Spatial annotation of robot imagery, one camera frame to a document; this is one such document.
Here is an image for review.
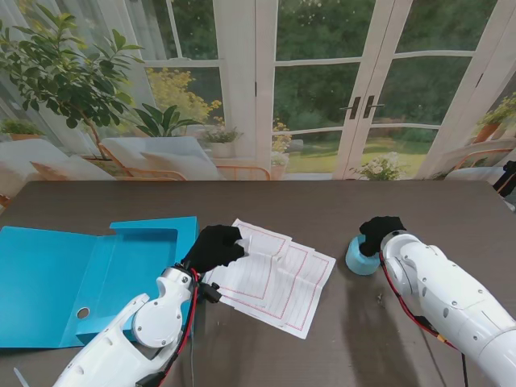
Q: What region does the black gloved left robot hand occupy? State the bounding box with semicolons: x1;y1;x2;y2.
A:
181;224;247;275

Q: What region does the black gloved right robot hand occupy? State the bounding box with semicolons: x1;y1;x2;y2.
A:
358;216;407;258

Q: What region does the blue label roll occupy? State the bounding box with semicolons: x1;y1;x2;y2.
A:
345;235;382;277

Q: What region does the blue file box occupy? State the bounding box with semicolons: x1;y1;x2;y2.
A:
0;216;199;348

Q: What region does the black stand equipment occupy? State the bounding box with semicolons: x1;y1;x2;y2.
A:
493;160;516;198

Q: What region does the printed garden window backdrop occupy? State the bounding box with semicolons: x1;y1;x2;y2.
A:
0;0;516;185

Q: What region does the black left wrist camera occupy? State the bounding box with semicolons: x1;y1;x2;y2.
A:
199;281;223;304

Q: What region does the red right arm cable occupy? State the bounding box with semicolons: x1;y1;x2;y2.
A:
380;252;471;387

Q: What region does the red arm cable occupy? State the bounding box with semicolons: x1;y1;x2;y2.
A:
380;252;471;387
136;269;202;387

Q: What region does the red left arm cable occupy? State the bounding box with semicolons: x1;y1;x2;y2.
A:
136;269;202;387

